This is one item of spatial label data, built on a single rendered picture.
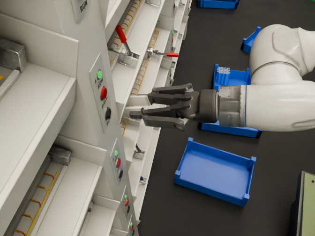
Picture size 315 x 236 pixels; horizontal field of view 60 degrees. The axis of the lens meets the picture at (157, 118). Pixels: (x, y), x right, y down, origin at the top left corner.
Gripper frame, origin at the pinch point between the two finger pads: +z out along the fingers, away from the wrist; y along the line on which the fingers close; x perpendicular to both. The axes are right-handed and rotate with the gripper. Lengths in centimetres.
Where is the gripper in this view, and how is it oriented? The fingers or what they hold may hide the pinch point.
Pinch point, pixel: (132, 106)
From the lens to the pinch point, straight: 66.5
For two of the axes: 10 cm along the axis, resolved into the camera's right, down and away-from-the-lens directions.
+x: 2.2, 6.7, 7.1
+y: -2.2, 7.5, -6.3
